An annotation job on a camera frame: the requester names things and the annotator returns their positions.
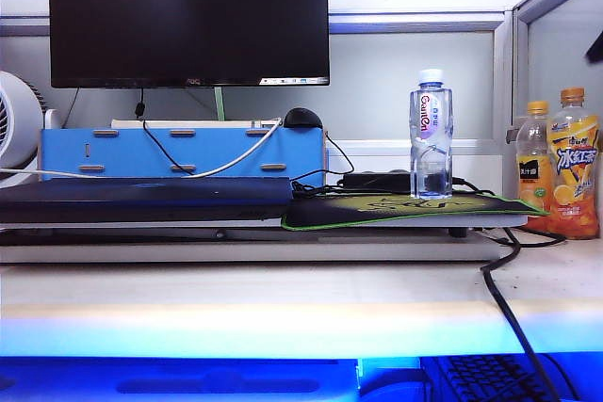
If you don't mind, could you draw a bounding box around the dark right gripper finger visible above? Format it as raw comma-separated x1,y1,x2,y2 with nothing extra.
584,29,603,64

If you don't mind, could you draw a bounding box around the clear mineral water bottle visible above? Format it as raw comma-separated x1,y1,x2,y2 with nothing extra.
408,68,456,200

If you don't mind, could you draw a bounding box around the large iced tea bottle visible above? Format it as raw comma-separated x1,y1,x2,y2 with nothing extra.
546,87,602,241

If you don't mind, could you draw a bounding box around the small orange juice bottle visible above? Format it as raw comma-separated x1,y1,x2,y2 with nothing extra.
514,100,553,232

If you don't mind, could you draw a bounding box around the black power adapter brick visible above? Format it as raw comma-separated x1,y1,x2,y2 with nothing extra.
342,171,437,194

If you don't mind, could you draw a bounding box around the black computer mouse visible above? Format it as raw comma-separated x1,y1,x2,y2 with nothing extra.
283,107,324,129

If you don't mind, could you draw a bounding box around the black green-edged mouse pad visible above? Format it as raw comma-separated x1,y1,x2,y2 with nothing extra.
281,189,551,233

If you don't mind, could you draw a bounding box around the black keyboard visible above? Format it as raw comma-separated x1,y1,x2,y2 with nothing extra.
435,353,560,402

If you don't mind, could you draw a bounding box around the black computer monitor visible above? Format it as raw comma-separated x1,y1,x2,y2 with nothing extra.
46,0,331,89

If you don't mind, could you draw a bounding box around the white adjustable desk riser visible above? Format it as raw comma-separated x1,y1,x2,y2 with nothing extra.
0,211,529,265

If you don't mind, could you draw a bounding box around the blue wooden desk organizer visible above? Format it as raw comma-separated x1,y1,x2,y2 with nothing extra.
40,126,329,186

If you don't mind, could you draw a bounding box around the slotted panel below desk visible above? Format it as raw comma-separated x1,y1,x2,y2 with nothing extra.
0,357,359,402

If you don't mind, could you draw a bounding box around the white desk fan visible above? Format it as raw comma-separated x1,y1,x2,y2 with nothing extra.
0,70,46,186

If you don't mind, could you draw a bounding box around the grey aluminium partition frame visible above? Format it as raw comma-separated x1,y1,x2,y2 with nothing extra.
0,0,603,196

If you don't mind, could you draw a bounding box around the black power adapter cord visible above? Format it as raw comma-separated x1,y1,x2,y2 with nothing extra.
435,176,496,197

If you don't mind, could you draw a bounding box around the white cable trunking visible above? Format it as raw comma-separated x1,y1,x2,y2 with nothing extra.
327,137,505,158

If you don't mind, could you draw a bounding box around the black mouse cable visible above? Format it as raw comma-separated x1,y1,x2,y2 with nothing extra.
289,128,355,186

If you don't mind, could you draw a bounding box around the thick black power cable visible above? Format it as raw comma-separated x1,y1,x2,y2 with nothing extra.
479,226,562,402

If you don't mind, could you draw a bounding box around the green monitor stand post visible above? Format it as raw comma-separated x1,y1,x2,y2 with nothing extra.
213,86,228,121

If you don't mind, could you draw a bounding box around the black monitor cable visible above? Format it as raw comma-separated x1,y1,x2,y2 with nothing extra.
134,86,199,177

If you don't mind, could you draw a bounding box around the thin black cable behind fan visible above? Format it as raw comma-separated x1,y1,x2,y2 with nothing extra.
62,88,80,129

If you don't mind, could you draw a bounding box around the white cable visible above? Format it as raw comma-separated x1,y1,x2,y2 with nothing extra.
0,120,283,178

